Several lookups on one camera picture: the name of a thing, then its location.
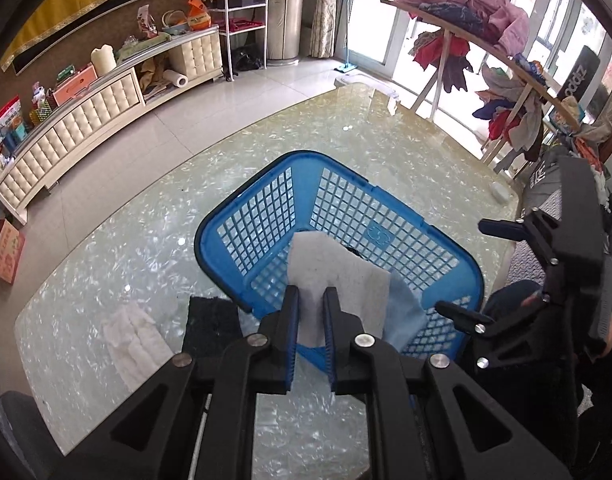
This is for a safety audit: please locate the light blue cloth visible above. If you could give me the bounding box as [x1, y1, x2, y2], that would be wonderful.
[382, 270, 428, 351]

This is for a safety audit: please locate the grey white felt cloth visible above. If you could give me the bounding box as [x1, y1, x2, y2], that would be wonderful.
[288, 231, 391, 348]

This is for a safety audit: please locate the cream tufted tv cabinet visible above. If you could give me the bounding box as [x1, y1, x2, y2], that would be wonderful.
[0, 26, 222, 224]

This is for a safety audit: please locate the black scouring pad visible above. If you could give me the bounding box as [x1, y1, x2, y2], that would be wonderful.
[181, 296, 242, 359]

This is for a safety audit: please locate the red printed cardboard box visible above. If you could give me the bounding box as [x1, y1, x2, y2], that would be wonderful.
[0, 219, 25, 285]

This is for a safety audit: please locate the beige curtain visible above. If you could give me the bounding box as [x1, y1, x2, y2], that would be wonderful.
[309, 0, 338, 58]

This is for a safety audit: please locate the white fluffy towel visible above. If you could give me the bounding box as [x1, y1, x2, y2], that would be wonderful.
[102, 302, 174, 392]

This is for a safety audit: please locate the pink drawer box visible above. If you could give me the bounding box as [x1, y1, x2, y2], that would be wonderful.
[53, 63, 98, 106]

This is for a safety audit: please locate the blue plastic laundry basket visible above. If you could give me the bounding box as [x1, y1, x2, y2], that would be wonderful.
[194, 151, 484, 359]

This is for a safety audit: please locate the orange bag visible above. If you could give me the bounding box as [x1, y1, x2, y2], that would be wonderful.
[187, 0, 212, 32]

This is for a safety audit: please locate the wooden clothes rack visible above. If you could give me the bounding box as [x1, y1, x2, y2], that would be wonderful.
[378, 0, 583, 172]

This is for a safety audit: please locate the cream plastic jug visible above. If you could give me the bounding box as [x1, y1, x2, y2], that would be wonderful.
[90, 44, 117, 77]

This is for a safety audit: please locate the white metal shelf rack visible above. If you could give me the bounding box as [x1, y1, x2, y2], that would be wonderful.
[202, 0, 269, 81]

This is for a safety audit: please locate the white standing air conditioner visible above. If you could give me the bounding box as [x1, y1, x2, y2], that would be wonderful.
[267, 0, 303, 65]

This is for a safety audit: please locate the pink clothes pile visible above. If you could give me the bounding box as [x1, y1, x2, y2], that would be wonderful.
[395, 0, 530, 56]

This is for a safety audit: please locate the black zippo sign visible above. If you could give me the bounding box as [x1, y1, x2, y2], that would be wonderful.
[556, 46, 600, 107]

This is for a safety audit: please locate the white paper roll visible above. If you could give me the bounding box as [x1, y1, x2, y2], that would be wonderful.
[162, 70, 188, 88]

